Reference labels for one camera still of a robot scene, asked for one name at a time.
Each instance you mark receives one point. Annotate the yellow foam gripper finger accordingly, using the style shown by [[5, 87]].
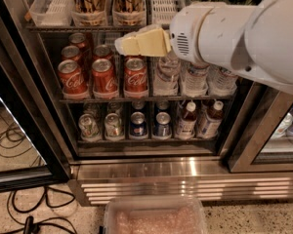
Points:
[[153, 42]]

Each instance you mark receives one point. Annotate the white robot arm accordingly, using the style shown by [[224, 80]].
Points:
[[253, 42]]

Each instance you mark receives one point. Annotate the second row right cola can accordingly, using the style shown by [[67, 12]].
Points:
[[133, 57]]

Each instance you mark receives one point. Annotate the second row cola can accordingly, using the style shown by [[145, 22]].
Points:
[[133, 57], [103, 52], [73, 53]]

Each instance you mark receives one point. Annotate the front right Coca-Cola can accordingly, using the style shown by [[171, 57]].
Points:
[[135, 78]]

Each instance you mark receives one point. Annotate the coca-cola can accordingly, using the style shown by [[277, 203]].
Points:
[[72, 77], [135, 78], [104, 79]]

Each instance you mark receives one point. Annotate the second row middle cola can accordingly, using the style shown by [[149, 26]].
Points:
[[103, 52]]

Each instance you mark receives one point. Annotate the front middle Coca-Cola can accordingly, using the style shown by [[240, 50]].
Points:
[[104, 79]]

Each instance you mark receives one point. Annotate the back left cola can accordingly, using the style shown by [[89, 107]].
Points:
[[80, 40]]

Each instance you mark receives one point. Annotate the second row left cola can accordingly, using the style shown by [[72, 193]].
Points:
[[73, 53]]

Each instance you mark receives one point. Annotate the left blue Pepsi can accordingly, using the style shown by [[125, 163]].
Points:
[[138, 125]]

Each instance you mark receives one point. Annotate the blue pepsi can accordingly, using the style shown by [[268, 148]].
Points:
[[162, 127], [138, 125]]

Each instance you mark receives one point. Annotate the right blue Pepsi can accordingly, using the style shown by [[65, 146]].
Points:
[[162, 127]]

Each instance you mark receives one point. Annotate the front left Coca-Cola can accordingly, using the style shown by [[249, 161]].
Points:
[[72, 77]]

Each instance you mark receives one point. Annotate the right silver green can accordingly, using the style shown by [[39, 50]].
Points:
[[113, 127]]

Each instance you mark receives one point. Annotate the silver green can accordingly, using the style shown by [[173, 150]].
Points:
[[89, 128], [113, 127]]

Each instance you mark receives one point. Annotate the left silver green can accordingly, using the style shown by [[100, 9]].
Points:
[[89, 128]]

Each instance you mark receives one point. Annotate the steel fridge base grille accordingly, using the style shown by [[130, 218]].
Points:
[[97, 182]]

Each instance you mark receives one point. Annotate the open fridge glass door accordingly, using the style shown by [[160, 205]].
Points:
[[30, 156]]

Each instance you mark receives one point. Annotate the left water bottle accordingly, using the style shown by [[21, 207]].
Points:
[[166, 75]]

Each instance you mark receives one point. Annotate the water bottle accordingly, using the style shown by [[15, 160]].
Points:
[[166, 75], [193, 80], [221, 82]]

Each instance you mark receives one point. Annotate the empty white tray middle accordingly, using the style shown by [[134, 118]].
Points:
[[162, 11]]

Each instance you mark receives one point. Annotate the empty white tray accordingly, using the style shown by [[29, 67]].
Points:
[[51, 12], [162, 11]]

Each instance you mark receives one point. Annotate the middle water bottle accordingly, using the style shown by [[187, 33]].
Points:
[[193, 80]]

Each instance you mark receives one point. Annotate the right water bottle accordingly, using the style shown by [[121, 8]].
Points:
[[221, 82]]

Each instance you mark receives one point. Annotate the left tea bottle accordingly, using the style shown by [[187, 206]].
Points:
[[186, 121]]

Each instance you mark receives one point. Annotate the tea bottle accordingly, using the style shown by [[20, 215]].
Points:
[[211, 120], [186, 121]]

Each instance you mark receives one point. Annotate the right tea bottle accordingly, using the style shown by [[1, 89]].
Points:
[[211, 120]]

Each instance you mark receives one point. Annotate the empty white tray left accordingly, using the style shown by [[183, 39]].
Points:
[[51, 12]]

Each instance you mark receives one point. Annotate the clear plastic bin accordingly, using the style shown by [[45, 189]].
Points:
[[155, 215]]

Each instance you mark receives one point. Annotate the middle wire shelf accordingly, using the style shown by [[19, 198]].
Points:
[[127, 99]]

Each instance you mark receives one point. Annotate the wire shelf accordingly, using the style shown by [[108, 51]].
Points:
[[127, 99], [73, 28]]

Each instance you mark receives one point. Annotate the top wire shelf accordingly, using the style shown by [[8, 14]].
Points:
[[73, 28]]

